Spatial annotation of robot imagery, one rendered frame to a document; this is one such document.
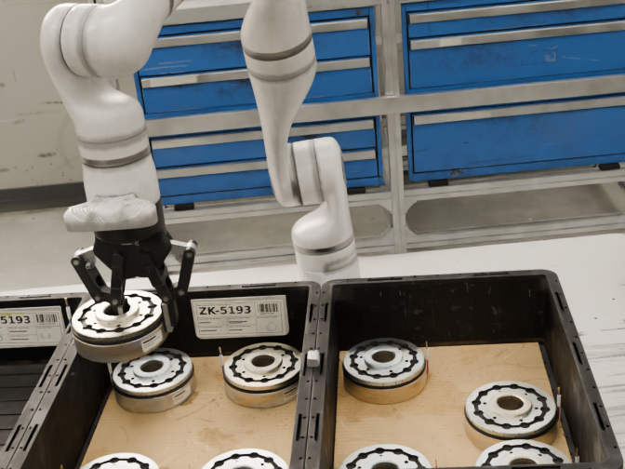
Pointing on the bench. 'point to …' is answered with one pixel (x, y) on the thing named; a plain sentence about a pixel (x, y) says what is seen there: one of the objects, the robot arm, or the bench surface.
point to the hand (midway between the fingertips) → (146, 316)
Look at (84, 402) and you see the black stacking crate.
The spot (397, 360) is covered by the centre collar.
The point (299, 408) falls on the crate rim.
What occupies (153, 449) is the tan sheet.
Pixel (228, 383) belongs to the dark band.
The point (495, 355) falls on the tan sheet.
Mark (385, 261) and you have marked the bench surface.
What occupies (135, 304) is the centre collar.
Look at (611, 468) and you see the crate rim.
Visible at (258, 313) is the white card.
